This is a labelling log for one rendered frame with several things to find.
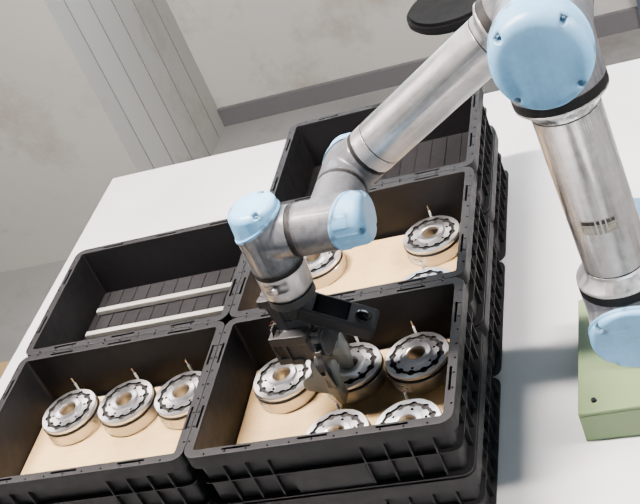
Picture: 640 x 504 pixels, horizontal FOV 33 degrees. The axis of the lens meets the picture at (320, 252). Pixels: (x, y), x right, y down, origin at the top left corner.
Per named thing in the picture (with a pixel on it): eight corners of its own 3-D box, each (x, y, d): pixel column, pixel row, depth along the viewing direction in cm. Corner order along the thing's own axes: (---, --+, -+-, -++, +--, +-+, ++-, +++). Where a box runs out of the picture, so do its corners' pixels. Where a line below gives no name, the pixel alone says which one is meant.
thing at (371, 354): (387, 341, 171) (386, 338, 171) (374, 388, 164) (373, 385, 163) (328, 347, 175) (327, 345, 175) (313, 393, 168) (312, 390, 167)
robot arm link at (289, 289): (309, 245, 156) (294, 282, 150) (320, 269, 159) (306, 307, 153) (262, 252, 159) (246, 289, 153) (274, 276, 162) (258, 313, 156)
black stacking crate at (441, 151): (496, 129, 218) (480, 81, 212) (491, 218, 195) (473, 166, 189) (312, 171, 231) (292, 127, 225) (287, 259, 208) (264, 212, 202)
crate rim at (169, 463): (232, 329, 180) (226, 318, 178) (187, 470, 157) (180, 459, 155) (28, 366, 193) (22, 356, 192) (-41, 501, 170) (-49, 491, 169)
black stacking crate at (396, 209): (491, 219, 195) (473, 167, 189) (485, 331, 172) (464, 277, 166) (287, 260, 208) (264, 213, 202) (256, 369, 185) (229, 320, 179)
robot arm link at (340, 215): (368, 162, 150) (295, 177, 154) (354, 209, 141) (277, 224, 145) (386, 208, 154) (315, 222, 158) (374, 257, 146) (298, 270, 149)
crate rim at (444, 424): (469, 286, 166) (464, 274, 165) (457, 433, 143) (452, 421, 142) (232, 329, 180) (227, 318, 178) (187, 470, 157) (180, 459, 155)
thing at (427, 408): (441, 394, 158) (440, 391, 157) (444, 446, 149) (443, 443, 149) (375, 409, 160) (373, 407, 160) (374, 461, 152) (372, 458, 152)
